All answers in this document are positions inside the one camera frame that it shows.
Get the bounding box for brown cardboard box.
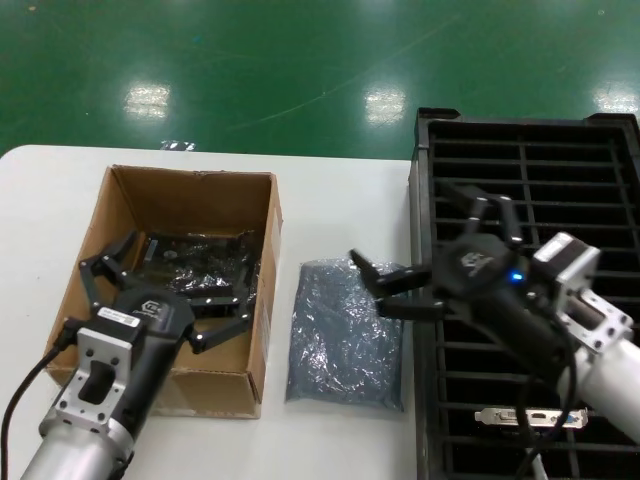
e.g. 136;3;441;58
43;164;285;420

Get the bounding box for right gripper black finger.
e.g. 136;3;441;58
349;248;448;323
438;181;526;247

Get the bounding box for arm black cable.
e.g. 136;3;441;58
513;298;587;480
0;318;82;480

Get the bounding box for right wrist silver camera mount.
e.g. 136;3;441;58
531;231;637;355

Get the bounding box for black slotted plastic container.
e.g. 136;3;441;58
406;105;640;480

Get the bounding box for translucent grey antistatic bag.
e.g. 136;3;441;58
283;256;406;413

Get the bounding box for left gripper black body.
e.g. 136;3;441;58
91;283;197;422

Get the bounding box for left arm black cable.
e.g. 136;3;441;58
0;318;82;480

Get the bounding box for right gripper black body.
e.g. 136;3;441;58
430;231;577;387

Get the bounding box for bagged graphics card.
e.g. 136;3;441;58
131;226;267;322

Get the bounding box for graphics card with silver bracket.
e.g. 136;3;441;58
472;406;591;433

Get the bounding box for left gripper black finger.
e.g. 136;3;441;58
186;233;262;356
78;228;142;309

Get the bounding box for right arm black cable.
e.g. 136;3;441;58
513;298;587;480

